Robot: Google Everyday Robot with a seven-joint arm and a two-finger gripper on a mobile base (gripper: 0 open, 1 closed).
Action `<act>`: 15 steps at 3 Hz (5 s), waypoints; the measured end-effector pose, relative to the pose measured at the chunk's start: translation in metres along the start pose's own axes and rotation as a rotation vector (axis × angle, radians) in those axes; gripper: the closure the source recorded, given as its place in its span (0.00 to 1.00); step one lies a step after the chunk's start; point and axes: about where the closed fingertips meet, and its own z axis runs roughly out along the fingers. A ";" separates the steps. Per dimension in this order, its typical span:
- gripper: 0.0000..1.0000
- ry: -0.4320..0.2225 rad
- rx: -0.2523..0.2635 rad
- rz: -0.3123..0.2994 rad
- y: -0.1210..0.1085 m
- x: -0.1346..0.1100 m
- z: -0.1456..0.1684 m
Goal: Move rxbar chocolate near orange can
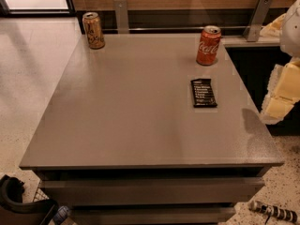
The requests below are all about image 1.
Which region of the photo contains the metal bracket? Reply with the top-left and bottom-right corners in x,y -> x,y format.
243,0 -> 273,42
113,0 -> 129,34

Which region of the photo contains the black white striped cable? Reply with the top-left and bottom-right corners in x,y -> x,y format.
247,200 -> 300,225

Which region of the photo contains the orange soda can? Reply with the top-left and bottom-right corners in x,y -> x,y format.
196,25 -> 221,66

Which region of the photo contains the black rxbar chocolate bar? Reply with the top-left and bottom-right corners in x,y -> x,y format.
190,79 -> 218,108

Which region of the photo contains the gold lacroix can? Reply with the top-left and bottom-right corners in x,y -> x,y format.
82,12 -> 105,49

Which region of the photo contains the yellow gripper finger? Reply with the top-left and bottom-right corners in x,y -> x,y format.
260,97 -> 293,125

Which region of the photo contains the blue capped bottle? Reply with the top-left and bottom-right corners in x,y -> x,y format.
52,206 -> 70,225

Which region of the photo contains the black curved object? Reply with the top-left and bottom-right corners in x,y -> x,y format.
0,174 -> 58,225

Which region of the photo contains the left metal bracket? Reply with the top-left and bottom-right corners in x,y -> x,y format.
113,0 -> 129,34

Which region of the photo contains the upper grey drawer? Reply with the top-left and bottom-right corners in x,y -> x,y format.
41,177 -> 264,206

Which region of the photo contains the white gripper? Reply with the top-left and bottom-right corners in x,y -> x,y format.
274,0 -> 300,101

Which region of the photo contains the window frame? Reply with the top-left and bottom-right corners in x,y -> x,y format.
0,0 -> 76,17

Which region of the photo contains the lower grey drawer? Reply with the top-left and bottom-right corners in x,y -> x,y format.
71,207 -> 235,225

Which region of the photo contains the right metal bracket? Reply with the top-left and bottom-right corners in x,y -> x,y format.
243,0 -> 273,42

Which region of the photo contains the grey drawer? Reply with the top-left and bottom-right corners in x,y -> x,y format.
41,177 -> 264,206
71,207 -> 235,225

